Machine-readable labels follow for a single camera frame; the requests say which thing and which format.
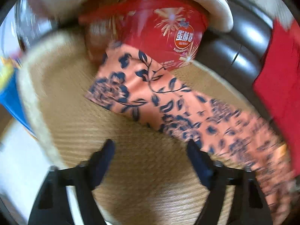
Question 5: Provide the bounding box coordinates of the red snack gift box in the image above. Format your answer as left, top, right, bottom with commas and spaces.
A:
78, 3, 209, 71

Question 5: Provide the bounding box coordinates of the dark brown leather sofa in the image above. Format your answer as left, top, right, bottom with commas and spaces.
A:
194, 0, 291, 127

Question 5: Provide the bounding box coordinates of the orange floral garment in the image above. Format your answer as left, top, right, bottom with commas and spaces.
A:
86, 43, 293, 224

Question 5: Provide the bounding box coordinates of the blue and yellow toy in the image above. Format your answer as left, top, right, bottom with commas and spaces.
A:
1, 57, 35, 136

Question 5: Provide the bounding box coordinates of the red blanket on sofa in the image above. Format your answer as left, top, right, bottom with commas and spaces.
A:
253, 20, 299, 175

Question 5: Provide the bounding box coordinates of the woven rattan seat mat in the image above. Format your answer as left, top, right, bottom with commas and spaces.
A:
17, 31, 261, 225

